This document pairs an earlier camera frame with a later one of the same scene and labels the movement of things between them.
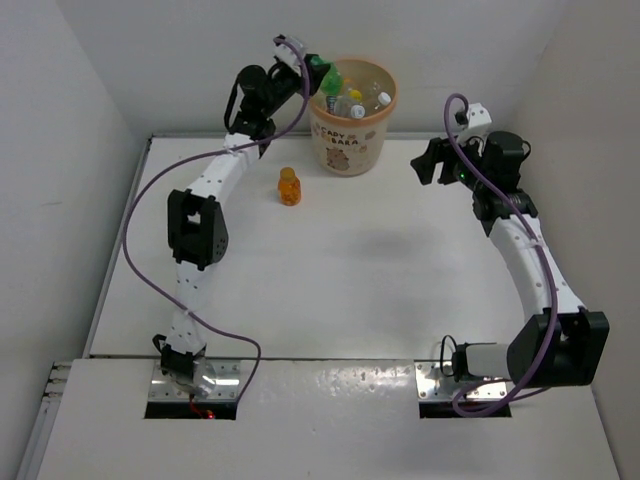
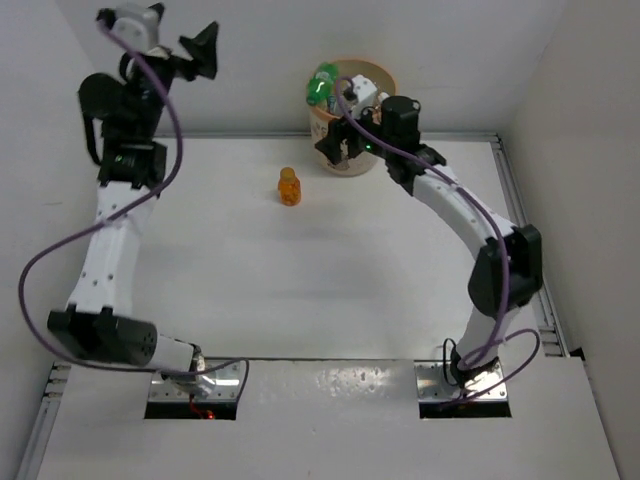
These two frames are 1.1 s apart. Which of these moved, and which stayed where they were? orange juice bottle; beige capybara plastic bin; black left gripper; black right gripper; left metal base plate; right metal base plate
Moved: black right gripper; black left gripper
Stayed: orange juice bottle; right metal base plate; beige capybara plastic bin; left metal base plate
